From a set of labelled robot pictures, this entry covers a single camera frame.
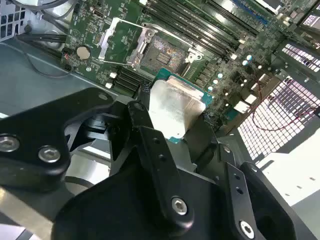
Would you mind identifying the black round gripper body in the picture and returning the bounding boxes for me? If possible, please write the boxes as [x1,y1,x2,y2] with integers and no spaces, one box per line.
[53,171,234,240]

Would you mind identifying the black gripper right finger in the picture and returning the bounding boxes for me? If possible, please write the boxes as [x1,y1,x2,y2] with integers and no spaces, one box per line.
[203,112,320,240]

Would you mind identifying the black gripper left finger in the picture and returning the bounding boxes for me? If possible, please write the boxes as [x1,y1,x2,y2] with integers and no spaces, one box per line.
[0,83,196,232]

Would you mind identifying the silver CPU with green edge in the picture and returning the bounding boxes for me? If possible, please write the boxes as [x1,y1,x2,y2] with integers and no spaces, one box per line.
[147,66,215,145]

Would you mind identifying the metal socket cover frame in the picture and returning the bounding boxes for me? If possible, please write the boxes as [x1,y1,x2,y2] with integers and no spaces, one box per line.
[98,16,147,69]

